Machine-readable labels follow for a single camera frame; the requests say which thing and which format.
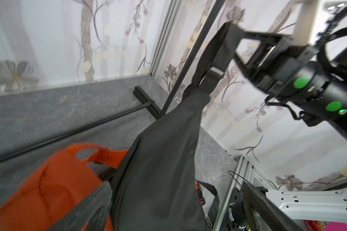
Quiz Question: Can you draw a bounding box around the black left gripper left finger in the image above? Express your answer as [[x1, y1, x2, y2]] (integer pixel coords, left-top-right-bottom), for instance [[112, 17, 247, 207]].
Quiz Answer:
[[48, 182, 112, 231]]

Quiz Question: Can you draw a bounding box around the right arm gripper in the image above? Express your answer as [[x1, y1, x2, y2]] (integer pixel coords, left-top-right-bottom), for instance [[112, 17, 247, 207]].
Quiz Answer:
[[234, 31, 318, 96]]

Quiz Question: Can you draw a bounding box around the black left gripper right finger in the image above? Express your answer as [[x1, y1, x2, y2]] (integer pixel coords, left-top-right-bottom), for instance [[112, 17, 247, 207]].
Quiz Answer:
[[242, 182, 302, 231]]

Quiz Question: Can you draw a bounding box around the dark orange backpack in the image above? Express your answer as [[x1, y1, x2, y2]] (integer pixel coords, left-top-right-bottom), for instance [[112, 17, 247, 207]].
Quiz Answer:
[[0, 143, 127, 231]]

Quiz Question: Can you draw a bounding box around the black sling bag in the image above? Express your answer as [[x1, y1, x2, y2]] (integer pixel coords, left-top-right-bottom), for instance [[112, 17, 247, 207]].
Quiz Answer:
[[110, 22, 244, 231]]

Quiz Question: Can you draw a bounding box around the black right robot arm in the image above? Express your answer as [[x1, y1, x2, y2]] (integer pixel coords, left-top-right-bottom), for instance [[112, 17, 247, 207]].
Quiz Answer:
[[234, 27, 347, 140]]

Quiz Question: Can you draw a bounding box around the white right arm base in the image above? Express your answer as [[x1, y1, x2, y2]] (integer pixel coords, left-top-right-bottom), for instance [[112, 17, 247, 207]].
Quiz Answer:
[[231, 184, 347, 229]]

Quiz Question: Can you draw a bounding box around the black clothes rack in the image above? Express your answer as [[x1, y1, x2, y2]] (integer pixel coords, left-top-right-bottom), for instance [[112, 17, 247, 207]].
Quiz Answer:
[[0, 1, 219, 168]]

